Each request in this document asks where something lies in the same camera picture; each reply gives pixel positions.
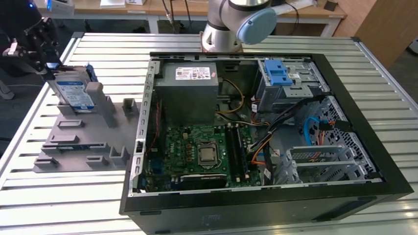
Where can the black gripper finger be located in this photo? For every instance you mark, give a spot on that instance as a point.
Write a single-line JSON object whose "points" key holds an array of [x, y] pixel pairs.
{"points": [[19, 52], [44, 36]]}

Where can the hard disk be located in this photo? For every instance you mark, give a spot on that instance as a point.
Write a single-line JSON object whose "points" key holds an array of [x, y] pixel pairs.
{"points": [[73, 93]]}

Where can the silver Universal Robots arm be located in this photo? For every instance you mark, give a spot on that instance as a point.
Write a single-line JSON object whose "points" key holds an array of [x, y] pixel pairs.
{"points": [[222, 36]]}

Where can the metal disk bay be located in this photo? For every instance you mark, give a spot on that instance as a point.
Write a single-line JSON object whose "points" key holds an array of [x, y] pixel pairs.
{"points": [[326, 166]]}

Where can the wooden desk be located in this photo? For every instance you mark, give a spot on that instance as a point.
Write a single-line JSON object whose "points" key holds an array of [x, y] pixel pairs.
{"points": [[129, 11]]}

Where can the small white box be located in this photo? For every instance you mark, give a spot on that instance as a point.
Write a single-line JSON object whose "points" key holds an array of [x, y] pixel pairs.
{"points": [[135, 2]]}

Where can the grey parts rack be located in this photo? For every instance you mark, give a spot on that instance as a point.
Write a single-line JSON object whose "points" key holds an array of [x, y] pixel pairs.
{"points": [[84, 137]]}

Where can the RAM stick with blue label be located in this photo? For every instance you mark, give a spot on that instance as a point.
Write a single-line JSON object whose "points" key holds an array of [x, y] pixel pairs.
{"points": [[73, 147]]}

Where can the grey power supply unit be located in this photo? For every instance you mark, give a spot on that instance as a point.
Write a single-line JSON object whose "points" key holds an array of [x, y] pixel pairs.
{"points": [[185, 102]]}

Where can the green motherboard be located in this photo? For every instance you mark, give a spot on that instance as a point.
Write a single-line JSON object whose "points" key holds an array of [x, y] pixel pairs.
{"points": [[183, 144]]}

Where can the silver CPU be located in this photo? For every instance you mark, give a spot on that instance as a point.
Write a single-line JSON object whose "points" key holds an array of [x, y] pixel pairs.
{"points": [[207, 155]]}

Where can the blue drive latch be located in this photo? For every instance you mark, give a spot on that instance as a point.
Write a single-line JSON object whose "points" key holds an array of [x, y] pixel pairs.
{"points": [[275, 73]]}

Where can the black RAM stick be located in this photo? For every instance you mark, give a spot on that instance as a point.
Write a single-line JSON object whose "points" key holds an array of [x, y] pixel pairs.
{"points": [[232, 151]]}

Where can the black graphics card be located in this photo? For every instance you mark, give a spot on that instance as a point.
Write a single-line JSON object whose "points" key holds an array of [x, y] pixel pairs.
{"points": [[201, 182]]}

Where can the metal optical drive cage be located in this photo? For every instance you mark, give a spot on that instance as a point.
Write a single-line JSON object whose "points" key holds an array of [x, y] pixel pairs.
{"points": [[294, 93]]}

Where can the small black box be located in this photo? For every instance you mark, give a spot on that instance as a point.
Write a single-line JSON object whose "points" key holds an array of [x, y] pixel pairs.
{"points": [[331, 6]]}

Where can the black PC case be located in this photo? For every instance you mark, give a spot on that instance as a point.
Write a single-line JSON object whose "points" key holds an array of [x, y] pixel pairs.
{"points": [[228, 210]]}

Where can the wooden cabinet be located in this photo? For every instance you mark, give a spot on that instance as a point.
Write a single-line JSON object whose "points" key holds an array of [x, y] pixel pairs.
{"points": [[384, 29]]}

